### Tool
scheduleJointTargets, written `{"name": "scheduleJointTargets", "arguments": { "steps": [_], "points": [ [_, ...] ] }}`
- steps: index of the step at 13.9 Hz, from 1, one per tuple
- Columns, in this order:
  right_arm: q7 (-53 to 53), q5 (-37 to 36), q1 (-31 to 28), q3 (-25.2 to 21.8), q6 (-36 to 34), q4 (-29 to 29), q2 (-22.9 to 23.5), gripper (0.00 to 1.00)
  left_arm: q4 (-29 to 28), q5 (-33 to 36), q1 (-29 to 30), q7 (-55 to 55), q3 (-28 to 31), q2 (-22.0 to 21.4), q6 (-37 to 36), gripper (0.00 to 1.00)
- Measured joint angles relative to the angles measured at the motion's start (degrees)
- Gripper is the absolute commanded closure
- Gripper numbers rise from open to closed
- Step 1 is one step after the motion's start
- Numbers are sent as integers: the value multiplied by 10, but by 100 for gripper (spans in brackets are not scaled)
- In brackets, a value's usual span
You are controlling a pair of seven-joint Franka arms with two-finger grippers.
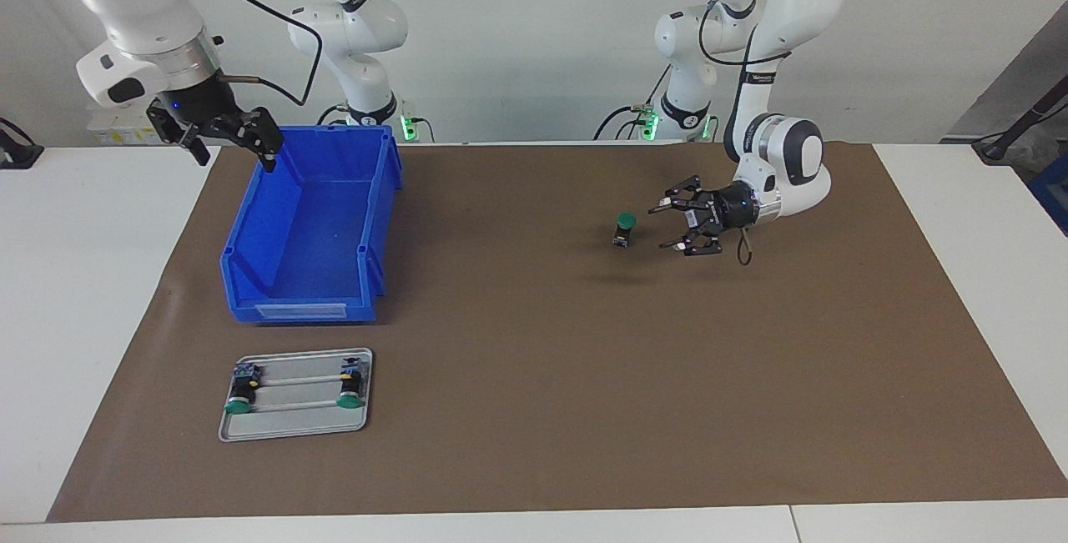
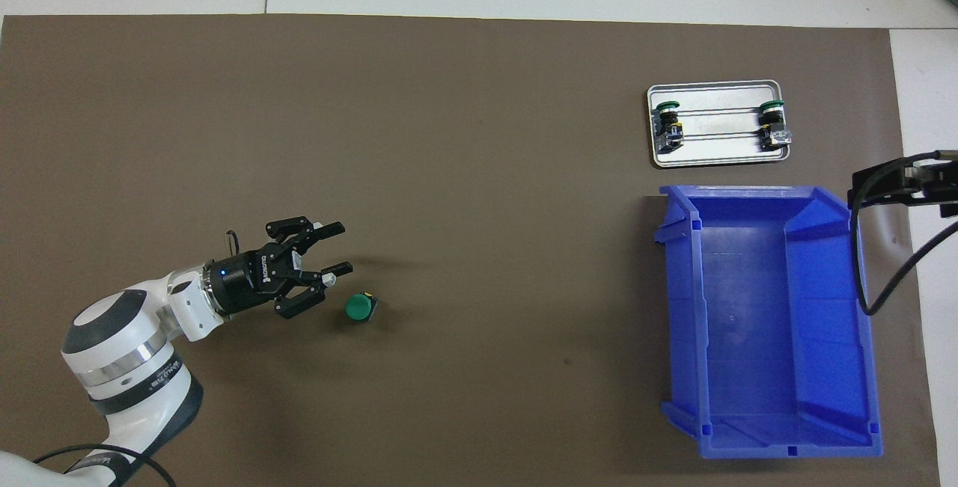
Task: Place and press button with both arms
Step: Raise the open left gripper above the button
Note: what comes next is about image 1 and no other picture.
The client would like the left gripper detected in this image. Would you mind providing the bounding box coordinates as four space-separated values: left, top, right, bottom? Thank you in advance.
648 175 761 259

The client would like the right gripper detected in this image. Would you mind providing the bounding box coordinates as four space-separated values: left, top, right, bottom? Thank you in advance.
147 76 285 173

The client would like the blue plastic bin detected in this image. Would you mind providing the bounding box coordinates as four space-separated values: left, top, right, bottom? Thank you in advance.
219 124 405 325

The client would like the silver metal tray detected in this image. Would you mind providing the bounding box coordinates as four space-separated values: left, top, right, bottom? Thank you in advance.
218 348 375 444

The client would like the blue box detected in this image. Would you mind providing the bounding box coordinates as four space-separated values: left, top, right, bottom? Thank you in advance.
1029 154 1068 237

